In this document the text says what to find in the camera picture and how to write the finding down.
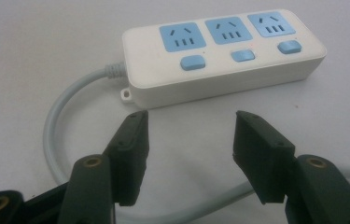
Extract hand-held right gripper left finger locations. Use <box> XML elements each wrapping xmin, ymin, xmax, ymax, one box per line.
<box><xmin>56</xmin><ymin>109</ymin><xmax>150</xmax><ymax>224</ymax></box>

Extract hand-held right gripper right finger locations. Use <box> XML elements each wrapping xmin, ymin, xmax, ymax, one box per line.
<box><xmin>232</xmin><ymin>110</ymin><xmax>350</xmax><ymax>224</ymax></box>

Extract white power strip blue sockets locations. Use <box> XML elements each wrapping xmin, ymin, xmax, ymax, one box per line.
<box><xmin>119</xmin><ymin>8</ymin><xmax>328</xmax><ymax>110</ymax></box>

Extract white power strip cable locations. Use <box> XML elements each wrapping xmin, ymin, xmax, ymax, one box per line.
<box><xmin>42</xmin><ymin>61</ymin><xmax>350</xmax><ymax>224</ymax></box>

